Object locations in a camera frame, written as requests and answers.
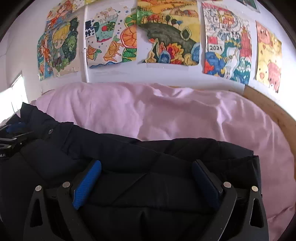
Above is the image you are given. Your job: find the pink pigs wall drawing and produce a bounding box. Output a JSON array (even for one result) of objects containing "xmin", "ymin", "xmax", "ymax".
[{"xmin": 255, "ymin": 20, "xmax": 283, "ymax": 93}]

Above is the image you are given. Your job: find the wooden bed frame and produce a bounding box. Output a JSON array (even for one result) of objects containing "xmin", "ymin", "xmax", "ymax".
[{"xmin": 243, "ymin": 86, "xmax": 296, "ymax": 144}]

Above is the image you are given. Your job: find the fruit and fish wall drawing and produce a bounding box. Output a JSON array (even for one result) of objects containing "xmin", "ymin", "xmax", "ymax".
[{"xmin": 85, "ymin": 6, "xmax": 138, "ymax": 69}]

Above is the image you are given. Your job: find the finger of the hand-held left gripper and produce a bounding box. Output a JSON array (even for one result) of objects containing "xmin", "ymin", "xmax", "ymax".
[
  {"xmin": 0, "ymin": 122, "xmax": 26, "ymax": 134},
  {"xmin": 0, "ymin": 131, "xmax": 35, "ymax": 149}
]

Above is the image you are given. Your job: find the dark green wall drawing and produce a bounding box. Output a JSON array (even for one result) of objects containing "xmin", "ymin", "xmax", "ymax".
[{"xmin": 236, "ymin": 0, "xmax": 261, "ymax": 12}]

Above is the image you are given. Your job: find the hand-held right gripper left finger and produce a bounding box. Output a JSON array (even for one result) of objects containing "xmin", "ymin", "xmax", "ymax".
[{"xmin": 23, "ymin": 159, "xmax": 103, "ymax": 241}]

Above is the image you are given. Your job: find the orange cartoon wall drawing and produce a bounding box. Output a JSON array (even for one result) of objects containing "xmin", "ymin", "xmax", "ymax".
[{"xmin": 46, "ymin": 0, "xmax": 80, "ymax": 22}]

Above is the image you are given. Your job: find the pink bed sheet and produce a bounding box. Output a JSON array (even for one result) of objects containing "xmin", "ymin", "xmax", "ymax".
[{"xmin": 30, "ymin": 82, "xmax": 296, "ymax": 241}]

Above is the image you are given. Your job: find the dragon and tower wall drawing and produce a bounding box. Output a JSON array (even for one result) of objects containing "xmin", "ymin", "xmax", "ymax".
[{"xmin": 202, "ymin": 1, "xmax": 253, "ymax": 85}]

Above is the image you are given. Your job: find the black puffer jacket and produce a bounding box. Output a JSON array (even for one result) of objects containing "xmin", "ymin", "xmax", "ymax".
[{"xmin": 0, "ymin": 102, "xmax": 263, "ymax": 241}]

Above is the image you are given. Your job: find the bright window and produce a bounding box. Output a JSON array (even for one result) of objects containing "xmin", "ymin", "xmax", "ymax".
[{"xmin": 0, "ymin": 73, "xmax": 29, "ymax": 123}]

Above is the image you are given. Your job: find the yellow landscape wall drawing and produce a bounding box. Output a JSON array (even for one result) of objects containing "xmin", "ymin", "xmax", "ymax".
[{"xmin": 136, "ymin": 0, "xmax": 201, "ymax": 67}]

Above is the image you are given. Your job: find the white wall pipe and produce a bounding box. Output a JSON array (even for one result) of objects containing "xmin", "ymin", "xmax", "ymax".
[{"xmin": 83, "ymin": 5, "xmax": 90, "ymax": 83}]

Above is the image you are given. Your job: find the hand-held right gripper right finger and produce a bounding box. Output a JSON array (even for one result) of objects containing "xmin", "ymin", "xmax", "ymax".
[{"xmin": 191, "ymin": 159, "xmax": 270, "ymax": 241}]

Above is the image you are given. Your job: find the cartoon girl wall drawing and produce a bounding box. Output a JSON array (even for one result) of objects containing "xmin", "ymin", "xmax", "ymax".
[{"xmin": 36, "ymin": 16, "xmax": 80, "ymax": 81}]

